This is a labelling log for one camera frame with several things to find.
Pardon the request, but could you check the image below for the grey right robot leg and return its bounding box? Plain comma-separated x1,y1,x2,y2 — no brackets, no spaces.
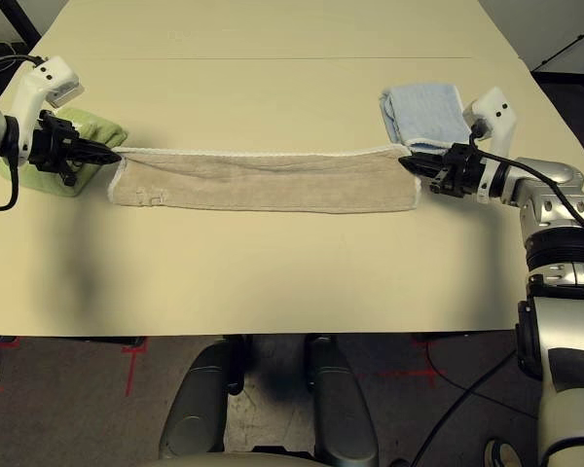
304,334,379,466

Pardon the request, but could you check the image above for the black table foot bar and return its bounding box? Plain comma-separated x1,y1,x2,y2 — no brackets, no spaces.
0,335,145,347

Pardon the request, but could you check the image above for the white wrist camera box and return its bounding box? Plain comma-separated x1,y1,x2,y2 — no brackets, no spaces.
461,86,520,157
7,55,87,162

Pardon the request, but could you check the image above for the folded light blue towel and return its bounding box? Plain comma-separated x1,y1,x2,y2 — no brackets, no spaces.
379,83,471,157

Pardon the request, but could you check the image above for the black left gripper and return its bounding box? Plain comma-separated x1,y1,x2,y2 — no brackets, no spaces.
28,110,121,189

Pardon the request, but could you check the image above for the folded green towel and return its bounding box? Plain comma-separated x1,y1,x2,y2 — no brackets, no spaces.
0,107,130,198

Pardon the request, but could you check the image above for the beige towel with white trim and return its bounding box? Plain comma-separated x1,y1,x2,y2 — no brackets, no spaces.
105,144,422,213

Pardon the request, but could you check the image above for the grey left robot leg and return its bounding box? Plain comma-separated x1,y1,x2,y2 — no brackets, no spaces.
158,338,254,461

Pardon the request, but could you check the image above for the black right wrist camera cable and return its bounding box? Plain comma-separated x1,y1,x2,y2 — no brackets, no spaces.
406,124,584,467

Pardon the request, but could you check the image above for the beige robot waist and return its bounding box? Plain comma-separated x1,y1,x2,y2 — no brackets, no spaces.
148,451,322,467

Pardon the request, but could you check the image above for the grey robot leg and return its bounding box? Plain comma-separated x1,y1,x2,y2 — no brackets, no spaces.
158,338,254,461
304,334,379,466

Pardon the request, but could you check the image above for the black table frame leg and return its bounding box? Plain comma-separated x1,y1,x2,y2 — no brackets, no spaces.
0,0,43,48

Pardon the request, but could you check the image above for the black tripod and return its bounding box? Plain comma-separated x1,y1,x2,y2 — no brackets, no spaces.
542,23,584,67

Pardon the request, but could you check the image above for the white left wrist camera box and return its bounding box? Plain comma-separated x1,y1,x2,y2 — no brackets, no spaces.
7,55,87,162

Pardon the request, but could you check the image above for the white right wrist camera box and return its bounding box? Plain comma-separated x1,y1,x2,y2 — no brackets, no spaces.
461,86,520,157

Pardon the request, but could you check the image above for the grey sneaker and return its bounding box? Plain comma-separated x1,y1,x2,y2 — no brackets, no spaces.
484,437,517,467

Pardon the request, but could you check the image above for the black side table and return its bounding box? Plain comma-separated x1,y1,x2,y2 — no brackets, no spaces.
532,67,584,162

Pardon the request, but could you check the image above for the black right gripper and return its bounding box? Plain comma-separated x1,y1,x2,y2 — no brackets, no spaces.
398,143,486,198

